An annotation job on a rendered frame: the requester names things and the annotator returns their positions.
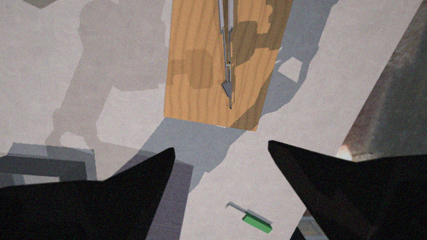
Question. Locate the beige rectangular block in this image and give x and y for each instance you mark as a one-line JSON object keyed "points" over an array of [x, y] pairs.
{"points": [[39, 3]]}

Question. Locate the flat wooden board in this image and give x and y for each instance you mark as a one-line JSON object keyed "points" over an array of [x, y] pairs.
{"points": [[196, 67]]}

